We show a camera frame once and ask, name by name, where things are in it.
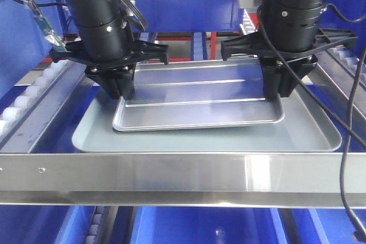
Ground large grey tray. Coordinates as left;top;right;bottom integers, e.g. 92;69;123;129
72;89;341;153

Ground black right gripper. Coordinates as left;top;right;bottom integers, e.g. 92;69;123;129
221;28;358;100

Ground shelf divider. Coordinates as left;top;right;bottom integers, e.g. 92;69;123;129
1;62;93;154
309;51;365;139

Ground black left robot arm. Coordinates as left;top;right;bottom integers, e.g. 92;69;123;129
50;0;169;100

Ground silver ribbed metal tray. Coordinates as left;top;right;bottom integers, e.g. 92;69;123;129
112;57;284;132

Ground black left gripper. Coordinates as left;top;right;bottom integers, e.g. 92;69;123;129
49;40;169;100

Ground blue bin shelf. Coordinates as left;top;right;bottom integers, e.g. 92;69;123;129
322;0;365;57
0;0;69;99

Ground black cable right side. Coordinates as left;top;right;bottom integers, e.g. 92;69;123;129
257;0;366;241

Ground green circuit board strip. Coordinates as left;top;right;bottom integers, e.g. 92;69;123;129
34;15;67;52

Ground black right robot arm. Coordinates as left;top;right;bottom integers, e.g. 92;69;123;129
221;0;357;100

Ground shelf roller track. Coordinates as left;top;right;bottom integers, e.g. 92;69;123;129
237;8;257;35
191;32;208;61

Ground red metal floor frame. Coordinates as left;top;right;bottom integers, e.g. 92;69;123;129
62;12;258;62

